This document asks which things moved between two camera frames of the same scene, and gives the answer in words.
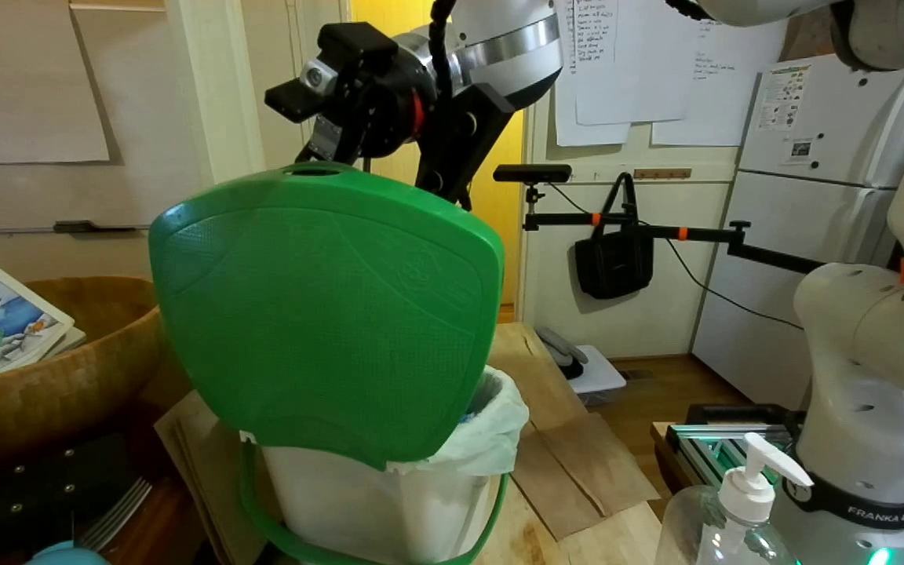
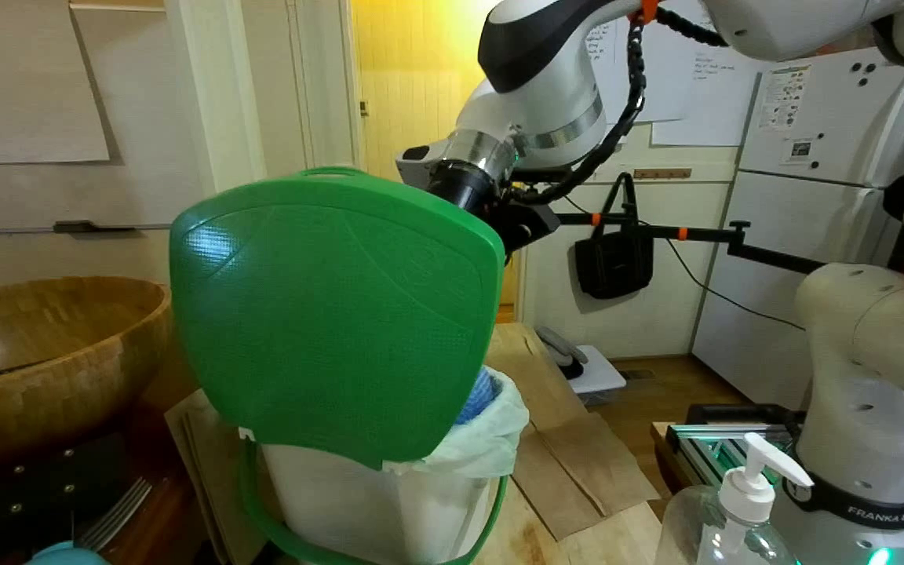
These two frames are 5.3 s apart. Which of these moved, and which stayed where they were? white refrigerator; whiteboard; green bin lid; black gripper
Moved: black gripper
Stayed: white refrigerator; green bin lid; whiteboard
